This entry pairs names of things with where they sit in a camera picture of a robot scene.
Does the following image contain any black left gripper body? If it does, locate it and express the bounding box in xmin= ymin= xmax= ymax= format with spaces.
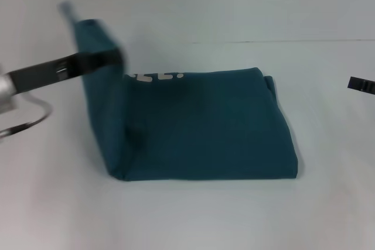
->
xmin=8 ymin=53 xmax=77 ymax=93

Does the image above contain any teal blue t-shirt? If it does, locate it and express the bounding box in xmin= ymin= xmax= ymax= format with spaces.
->
xmin=57 ymin=0 xmax=303 ymax=181

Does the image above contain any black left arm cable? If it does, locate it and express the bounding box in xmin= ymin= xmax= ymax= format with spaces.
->
xmin=0 ymin=96 xmax=54 ymax=143

